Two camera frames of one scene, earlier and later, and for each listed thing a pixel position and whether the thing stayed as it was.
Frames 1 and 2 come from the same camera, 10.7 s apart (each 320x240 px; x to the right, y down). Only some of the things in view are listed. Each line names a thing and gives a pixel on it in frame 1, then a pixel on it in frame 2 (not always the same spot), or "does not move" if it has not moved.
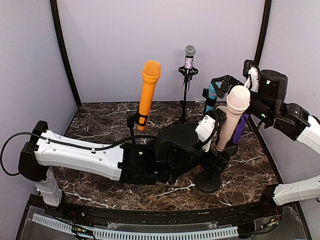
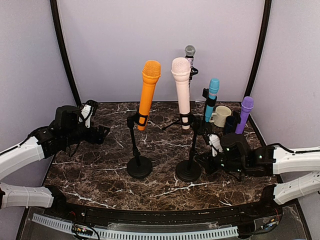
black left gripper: x=212 y=165 to x=100 y=136
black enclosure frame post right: x=263 y=32 does not move
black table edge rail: x=257 y=212 does not move
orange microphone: x=151 y=71 does not move
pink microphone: x=238 y=102 to x=181 y=69
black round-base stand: x=208 y=181 to x=189 y=170
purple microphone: x=240 y=128 does not move
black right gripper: x=229 y=80 to x=209 y=165
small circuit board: x=81 y=230 does not move
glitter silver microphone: x=189 y=52 does not move
